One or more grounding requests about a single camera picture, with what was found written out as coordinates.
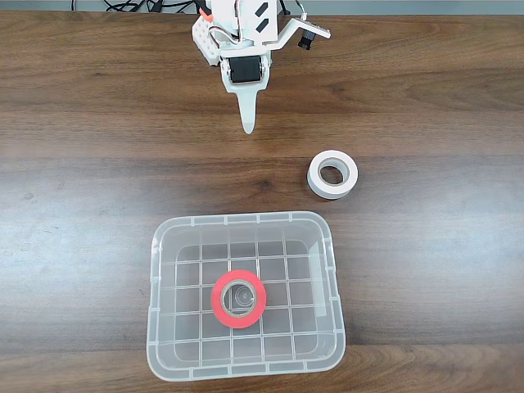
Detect white tape roll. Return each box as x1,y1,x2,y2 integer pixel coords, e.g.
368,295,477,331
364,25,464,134
306,149,359,201

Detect clear plastic box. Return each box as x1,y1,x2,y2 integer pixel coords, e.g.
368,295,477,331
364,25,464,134
146,210,347,382

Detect red tape roll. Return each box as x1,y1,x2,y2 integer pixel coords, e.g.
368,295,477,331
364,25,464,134
210,268,269,330

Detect black camera on white bracket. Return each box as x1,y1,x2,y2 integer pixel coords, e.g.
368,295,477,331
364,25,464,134
269,14,332,53

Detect white red servo wire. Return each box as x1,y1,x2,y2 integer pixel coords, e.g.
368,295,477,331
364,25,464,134
200,7,243,44

